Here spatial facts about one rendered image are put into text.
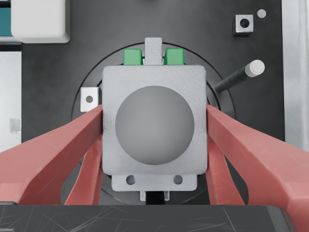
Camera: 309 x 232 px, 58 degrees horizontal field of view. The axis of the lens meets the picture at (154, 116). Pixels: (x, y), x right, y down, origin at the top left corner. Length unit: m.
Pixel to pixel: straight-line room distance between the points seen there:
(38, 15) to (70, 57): 0.04
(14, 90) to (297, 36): 0.30
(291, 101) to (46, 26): 0.23
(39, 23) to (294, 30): 0.23
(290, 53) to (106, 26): 0.18
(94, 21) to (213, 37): 0.11
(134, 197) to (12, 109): 0.17
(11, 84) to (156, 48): 0.22
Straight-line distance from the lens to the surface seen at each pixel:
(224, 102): 0.24
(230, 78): 0.19
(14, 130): 0.29
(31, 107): 0.27
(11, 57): 0.35
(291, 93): 0.30
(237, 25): 0.27
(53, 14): 0.26
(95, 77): 0.24
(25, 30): 0.27
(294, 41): 0.31
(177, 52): 0.19
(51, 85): 0.27
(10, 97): 0.34
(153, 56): 0.16
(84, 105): 0.22
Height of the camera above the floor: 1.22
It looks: 88 degrees down
